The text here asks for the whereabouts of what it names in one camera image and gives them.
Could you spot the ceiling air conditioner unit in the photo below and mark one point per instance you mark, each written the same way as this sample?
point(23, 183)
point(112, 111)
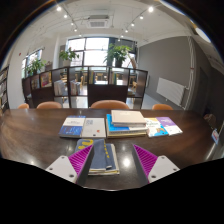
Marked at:
point(97, 22)

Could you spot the large blue-covered book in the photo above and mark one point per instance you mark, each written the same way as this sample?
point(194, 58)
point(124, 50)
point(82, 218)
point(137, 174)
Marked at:
point(116, 129)

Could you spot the purple and white booklet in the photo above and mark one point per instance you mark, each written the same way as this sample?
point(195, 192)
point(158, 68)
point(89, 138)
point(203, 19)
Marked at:
point(170, 125)

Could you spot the large green potted plant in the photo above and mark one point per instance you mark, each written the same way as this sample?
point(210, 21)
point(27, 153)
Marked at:
point(118, 51)

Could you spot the ceiling spot lights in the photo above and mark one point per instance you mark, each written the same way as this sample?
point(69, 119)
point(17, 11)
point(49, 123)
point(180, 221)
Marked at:
point(150, 9)

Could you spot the teal and white booklet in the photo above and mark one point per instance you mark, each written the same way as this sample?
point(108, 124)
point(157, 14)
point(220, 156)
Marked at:
point(155, 128)

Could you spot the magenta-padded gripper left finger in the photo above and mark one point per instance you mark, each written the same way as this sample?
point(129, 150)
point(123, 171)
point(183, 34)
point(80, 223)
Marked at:
point(63, 166)

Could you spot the orange chair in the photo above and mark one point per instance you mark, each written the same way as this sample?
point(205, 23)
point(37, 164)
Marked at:
point(110, 104)
point(162, 107)
point(23, 106)
point(49, 105)

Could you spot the large window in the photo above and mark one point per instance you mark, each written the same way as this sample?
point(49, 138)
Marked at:
point(96, 45)

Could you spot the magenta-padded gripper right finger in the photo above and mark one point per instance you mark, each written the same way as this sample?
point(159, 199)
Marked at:
point(161, 166)

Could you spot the wall bookshelf with books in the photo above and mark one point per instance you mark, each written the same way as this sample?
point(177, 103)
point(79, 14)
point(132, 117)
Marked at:
point(3, 90)

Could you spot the white wall radiator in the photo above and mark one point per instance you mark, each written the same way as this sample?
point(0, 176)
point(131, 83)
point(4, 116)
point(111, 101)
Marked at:
point(170, 90)

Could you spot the dark open shelf unit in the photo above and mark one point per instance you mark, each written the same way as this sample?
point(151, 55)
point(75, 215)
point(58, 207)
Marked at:
point(106, 91)

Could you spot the grey towel with yellow letters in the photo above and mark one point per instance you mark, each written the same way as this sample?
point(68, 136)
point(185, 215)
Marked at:
point(100, 156)

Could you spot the beige hardcover book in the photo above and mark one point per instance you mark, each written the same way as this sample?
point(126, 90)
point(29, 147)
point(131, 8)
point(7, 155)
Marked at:
point(128, 117)

